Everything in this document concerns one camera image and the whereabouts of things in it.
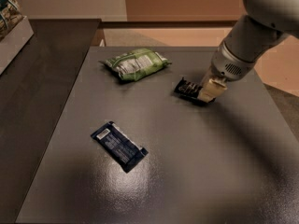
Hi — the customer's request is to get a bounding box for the black rxbar chocolate bar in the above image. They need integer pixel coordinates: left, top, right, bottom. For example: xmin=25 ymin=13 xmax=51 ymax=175
xmin=174 ymin=77 xmax=205 ymax=105

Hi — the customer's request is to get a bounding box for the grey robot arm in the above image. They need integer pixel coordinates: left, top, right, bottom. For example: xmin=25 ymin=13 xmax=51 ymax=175
xmin=198 ymin=0 xmax=299 ymax=103

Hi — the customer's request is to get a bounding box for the green chip bag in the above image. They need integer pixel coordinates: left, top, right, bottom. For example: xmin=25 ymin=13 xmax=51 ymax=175
xmin=101 ymin=48 xmax=171 ymax=81

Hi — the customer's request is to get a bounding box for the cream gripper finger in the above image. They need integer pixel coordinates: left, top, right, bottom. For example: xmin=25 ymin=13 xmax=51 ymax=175
xmin=197 ymin=70 xmax=227 ymax=103

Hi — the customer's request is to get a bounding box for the blue snack bar wrapper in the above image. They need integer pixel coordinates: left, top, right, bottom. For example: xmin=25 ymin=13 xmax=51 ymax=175
xmin=91 ymin=121 xmax=148 ymax=173

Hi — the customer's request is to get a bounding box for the white box of snacks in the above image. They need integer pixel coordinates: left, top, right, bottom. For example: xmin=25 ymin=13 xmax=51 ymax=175
xmin=0 ymin=0 xmax=34 ymax=75

